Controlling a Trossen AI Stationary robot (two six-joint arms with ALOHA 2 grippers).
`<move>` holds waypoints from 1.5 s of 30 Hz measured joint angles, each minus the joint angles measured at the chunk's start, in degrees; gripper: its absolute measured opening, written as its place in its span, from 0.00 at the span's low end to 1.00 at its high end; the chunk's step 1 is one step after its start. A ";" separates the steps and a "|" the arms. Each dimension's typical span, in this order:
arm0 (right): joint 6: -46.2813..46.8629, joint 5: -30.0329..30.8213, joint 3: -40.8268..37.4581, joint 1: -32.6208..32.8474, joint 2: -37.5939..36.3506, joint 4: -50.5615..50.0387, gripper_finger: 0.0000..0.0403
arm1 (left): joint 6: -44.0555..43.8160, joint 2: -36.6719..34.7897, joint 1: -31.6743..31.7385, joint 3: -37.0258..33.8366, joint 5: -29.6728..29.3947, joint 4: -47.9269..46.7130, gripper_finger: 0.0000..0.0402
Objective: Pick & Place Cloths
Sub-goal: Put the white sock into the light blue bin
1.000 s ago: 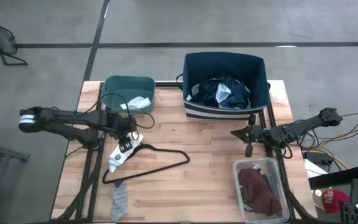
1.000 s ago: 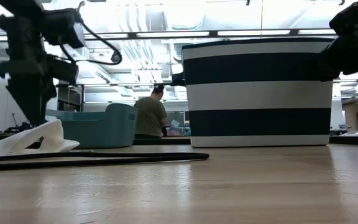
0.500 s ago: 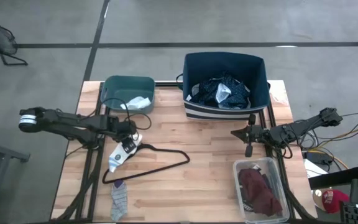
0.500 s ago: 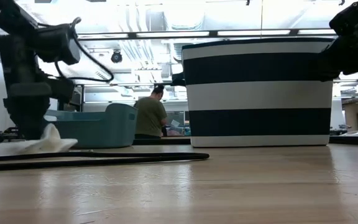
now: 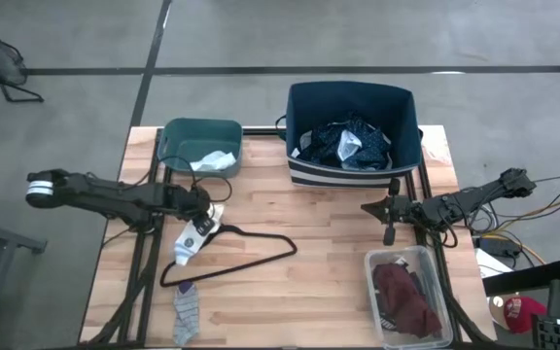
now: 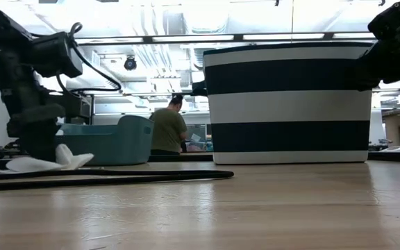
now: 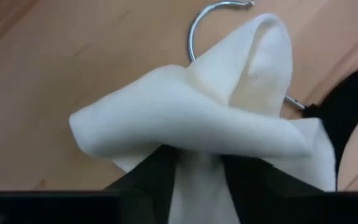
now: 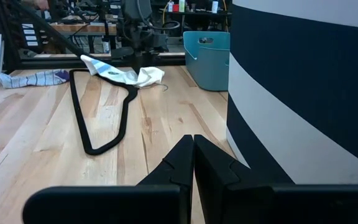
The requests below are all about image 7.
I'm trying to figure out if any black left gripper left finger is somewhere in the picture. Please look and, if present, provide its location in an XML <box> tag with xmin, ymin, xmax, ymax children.
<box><xmin>103</xmin><ymin>144</ymin><xmax>180</xmax><ymax>224</ymax></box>

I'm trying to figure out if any black hanger with metal hook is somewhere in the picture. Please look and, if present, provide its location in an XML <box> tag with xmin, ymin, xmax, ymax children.
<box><xmin>187</xmin><ymin>0</ymin><xmax>358</xmax><ymax>188</ymax></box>

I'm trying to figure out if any white cloth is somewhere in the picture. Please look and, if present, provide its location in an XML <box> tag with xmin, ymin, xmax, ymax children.
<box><xmin>68</xmin><ymin>12</ymin><xmax>337</xmax><ymax>224</ymax></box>

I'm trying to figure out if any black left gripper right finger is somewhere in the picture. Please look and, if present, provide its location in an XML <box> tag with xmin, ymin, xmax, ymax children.
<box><xmin>220</xmin><ymin>154</ymin><xmax>326</xmax><ymax>224</ymax></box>

